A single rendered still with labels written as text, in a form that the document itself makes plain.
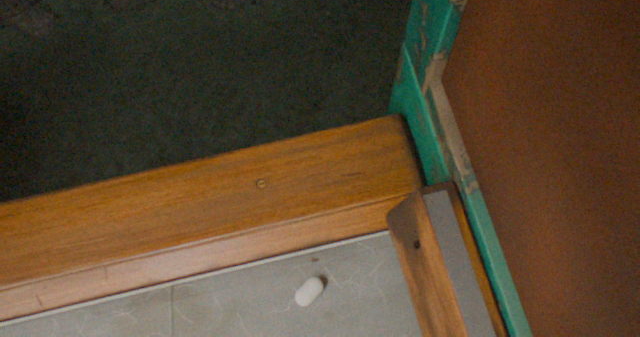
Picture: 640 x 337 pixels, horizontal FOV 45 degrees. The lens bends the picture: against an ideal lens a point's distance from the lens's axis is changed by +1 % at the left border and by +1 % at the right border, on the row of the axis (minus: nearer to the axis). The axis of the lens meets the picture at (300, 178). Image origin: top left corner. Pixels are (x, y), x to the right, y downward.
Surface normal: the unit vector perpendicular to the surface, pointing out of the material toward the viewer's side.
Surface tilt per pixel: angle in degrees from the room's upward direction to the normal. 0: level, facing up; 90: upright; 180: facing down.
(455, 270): 0
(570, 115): 90
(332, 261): 0
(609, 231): 90
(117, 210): 0
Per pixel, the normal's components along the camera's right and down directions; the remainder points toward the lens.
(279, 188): -0.01, -0.37
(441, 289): -0.90, 0.07
